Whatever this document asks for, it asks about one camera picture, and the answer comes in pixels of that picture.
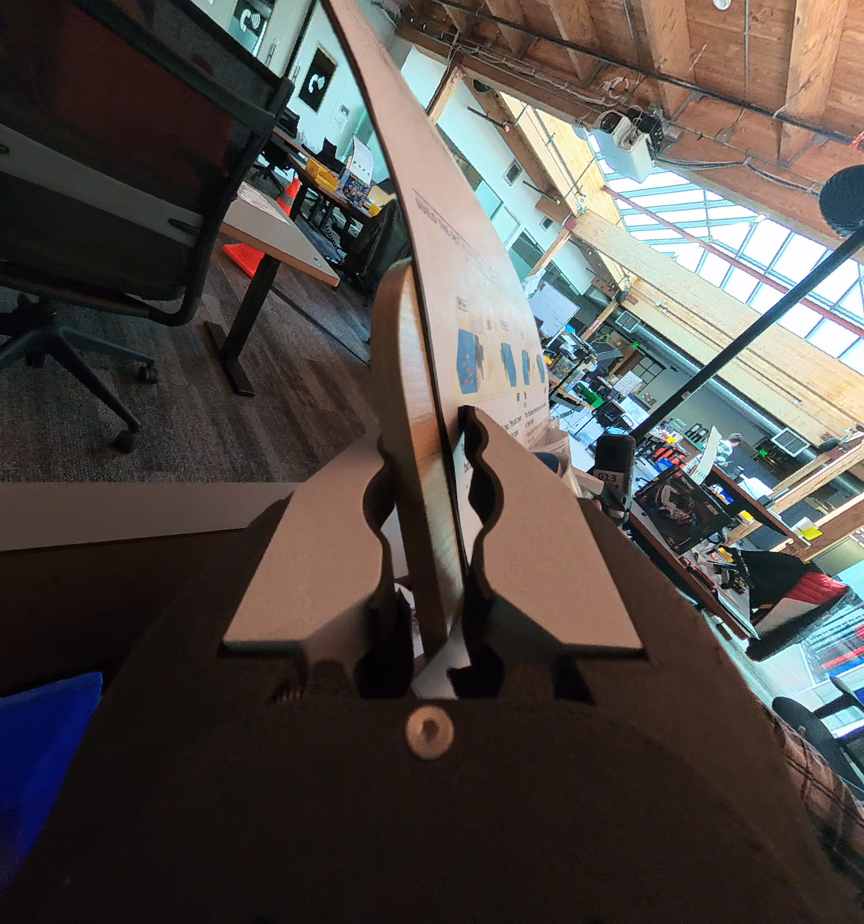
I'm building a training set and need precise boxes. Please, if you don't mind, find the large printed instruction sheet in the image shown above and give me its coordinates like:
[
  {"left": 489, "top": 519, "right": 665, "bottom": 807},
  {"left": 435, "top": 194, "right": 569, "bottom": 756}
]
[{"left": 320, "top": 0, "right": 552, "bottom": 452}]

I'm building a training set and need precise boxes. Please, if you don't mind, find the robot picture box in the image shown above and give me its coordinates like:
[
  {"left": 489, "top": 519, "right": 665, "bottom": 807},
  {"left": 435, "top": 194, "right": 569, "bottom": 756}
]
[{"left": 634, "top": 462, "right": 736, "bottom": 557}]

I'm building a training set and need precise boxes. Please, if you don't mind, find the long background desk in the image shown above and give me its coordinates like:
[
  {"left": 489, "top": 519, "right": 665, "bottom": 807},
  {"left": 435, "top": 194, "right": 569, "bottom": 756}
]
[{"left": 204, "top": 184, "right": 343, "bottom": 398}]

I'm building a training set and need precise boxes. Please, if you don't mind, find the grey desk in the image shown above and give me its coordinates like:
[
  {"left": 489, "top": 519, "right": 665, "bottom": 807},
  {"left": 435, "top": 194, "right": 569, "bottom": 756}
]
[{"left": 0, "top": 480, "right": 306, "bottom": 712}]

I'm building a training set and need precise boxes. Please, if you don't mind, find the black floor lamp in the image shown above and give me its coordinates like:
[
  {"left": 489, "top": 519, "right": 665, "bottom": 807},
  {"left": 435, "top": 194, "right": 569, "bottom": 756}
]
[{"left": 630, "top": 165, "right": 864, "bottom": 443}]

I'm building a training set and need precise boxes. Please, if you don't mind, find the orange traffic cone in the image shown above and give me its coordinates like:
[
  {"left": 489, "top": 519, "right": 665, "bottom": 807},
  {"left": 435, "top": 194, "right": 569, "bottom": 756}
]
[{"left": 223, "top": 177, "right": 303, "bottom": 279}]

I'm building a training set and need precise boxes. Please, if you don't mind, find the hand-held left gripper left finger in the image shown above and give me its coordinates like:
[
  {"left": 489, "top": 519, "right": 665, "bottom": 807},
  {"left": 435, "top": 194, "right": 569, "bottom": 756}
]
[{"left": 217, "top": 436, "right": 415, "bottom": 697}]

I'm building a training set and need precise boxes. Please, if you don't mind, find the black mesh office chair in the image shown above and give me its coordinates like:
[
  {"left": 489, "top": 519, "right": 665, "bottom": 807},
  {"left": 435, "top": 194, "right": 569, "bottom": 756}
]
[{"left": 0, "top": 0, "right": 296, "bottom": 452}]

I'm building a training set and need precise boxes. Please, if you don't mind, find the blue box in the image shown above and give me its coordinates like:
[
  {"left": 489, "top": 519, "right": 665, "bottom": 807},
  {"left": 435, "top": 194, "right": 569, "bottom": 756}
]
[{"left": 0, "top": 671, "right": 104, "bottom": 924}]

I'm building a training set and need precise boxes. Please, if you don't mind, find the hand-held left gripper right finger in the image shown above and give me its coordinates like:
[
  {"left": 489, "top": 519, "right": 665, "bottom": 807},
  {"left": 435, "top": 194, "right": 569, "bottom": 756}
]
[{"left": 446, "top": 406, "right": 646, "bottom": 697}]

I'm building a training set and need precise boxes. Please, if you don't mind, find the person's plaid shirt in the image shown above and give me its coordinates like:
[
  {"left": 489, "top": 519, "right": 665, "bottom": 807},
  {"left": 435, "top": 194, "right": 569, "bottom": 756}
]
[{"left": 764, "top": 704, "right": 864, "bottom": 924}]

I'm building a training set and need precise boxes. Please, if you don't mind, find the black cylinder with white label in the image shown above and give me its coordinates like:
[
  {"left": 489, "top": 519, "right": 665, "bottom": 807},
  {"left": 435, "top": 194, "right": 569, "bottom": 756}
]
[{"left": 594, "top": 433, "right": 636, "bottom": 522}]

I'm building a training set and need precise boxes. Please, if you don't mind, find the red and black bag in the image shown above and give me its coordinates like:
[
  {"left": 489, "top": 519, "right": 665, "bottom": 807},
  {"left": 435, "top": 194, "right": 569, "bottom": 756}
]
[{"left": 735, "top": 549, "right": 851, "bottom": 661}]

